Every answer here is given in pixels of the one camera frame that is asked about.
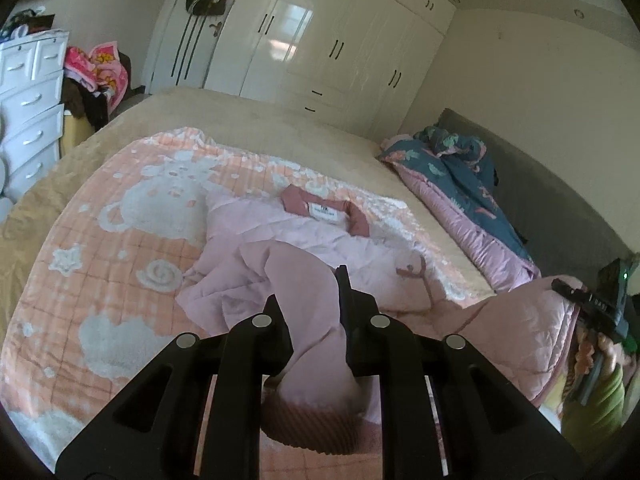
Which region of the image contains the white rounded object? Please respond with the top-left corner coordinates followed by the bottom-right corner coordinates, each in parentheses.
top-left (0, 157), bottom-right (12, 223)

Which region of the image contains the person's right forearm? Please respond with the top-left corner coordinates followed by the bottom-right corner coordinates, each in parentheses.
top-left (559, 355), bottom-right (633, 453)

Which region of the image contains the person's right hand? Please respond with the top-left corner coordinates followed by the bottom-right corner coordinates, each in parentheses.
top-left (572, 325), bottom-right (628, 381)

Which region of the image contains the orange printed blanket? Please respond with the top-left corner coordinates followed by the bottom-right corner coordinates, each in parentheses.
top-left (0, 127), bottom-right (496, 473)

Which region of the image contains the pink floral blanket pile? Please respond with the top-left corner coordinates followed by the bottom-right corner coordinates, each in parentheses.
top-left (64, 42), bottom-right (130, 111)

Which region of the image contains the blue floral quilt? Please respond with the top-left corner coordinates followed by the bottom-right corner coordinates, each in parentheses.
top-left (377, 125), bottom-right (543, 295)

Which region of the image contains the dark clothes pile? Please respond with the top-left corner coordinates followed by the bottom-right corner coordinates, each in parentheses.
top-left (65, 55), bottom-right (135, 131)

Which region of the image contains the pink quilted jacket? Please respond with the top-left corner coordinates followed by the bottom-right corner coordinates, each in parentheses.
top-left (176, 185), bottom-right (583, 448)

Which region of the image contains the clutter on drawers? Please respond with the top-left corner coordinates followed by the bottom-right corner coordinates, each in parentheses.
top-left (0, 6), bottom-right (56, 42)

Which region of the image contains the beige bed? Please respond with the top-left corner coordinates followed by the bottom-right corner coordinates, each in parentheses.
top-left (0, 85), bottom-right (501, 346)

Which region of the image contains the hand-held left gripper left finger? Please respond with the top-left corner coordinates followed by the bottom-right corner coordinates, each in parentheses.
top-left (55, 294), bottom-right (293, 480)

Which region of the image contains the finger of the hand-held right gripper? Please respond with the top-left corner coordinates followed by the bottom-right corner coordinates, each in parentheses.
top-left (551, 277), bottom-right (590, 305)

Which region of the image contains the white wardrobe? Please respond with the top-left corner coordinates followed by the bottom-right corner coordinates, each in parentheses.
top-left (145, 0), bottom-right (458, 142)

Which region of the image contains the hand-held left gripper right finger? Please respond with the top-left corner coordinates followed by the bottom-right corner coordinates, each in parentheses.
top-left (335, 264), bottom-right (586, 480)

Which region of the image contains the grey headboard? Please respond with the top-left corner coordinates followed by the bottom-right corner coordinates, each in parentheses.
top-left (434, 107), bottom-right (640, 293)

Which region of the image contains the yellow box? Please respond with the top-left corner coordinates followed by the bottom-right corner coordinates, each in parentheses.
top-left (59, 109), bottom-right (97, 157)

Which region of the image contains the white chest of drawers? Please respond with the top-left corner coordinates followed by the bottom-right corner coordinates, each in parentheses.
top-left (0, 30), bottom-right (71, 203)

